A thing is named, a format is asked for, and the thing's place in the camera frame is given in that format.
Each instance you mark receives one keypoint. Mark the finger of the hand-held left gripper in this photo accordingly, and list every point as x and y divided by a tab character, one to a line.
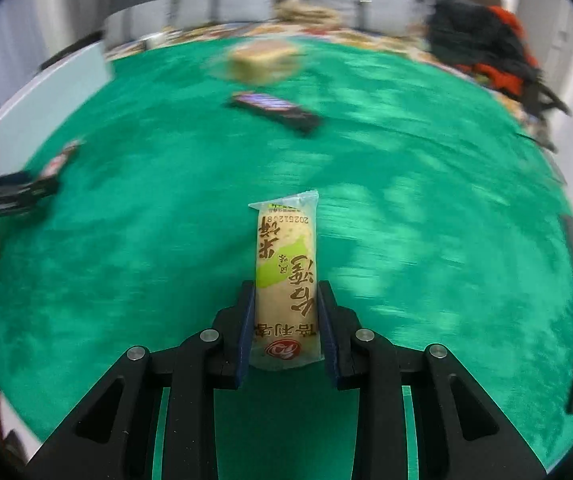
11	205
21	182

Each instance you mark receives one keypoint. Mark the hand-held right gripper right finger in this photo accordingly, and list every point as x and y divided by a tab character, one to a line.
329	340

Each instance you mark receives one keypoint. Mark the beige plush cloth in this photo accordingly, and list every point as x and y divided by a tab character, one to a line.
306	10

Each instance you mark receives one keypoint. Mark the orange garment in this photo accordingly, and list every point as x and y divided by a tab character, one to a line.
511	30

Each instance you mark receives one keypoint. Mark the green blanket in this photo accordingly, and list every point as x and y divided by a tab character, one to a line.
416	235

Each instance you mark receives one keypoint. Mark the beige rice cracker packet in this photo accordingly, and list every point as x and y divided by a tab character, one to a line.
284	280

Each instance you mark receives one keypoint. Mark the white cardboard box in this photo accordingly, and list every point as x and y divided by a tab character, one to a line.
51	95

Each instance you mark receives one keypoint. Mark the dark chocolate bar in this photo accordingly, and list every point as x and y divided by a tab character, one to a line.
296	120
264	102

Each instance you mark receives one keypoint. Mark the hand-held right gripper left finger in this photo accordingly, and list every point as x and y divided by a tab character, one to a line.
244	340

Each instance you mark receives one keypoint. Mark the black and orange backpack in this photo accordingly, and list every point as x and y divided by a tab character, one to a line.
476	40

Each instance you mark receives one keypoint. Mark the red snack packet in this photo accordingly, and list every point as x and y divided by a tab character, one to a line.
59	160

